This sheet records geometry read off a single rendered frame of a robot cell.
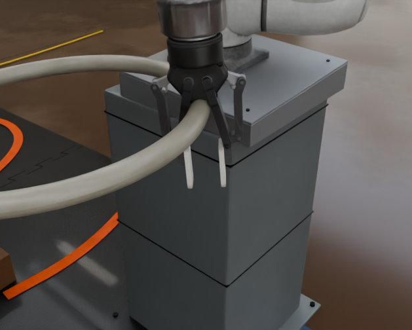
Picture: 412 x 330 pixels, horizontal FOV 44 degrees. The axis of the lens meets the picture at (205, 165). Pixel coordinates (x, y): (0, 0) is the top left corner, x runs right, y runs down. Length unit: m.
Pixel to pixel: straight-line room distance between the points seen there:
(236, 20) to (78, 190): 0.66
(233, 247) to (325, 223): 0.99
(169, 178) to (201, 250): 0.19
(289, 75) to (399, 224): 1.19
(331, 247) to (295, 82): 1.02
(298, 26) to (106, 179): 0.67
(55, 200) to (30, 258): 1.45
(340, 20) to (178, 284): 0.78
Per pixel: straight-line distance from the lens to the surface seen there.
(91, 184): 0.57
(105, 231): 2.06
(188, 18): 0.65
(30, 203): 0.57
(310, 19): 1.11
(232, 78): 0.71
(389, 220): 2.23
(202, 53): 0.67
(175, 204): 1.23
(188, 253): 1.30
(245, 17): 1.12
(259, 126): 1.00
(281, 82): 1.13
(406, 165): 2.64
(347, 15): 1.12
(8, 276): 1.91
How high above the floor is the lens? 1.29
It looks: 32 degrees down
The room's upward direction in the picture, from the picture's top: straight up
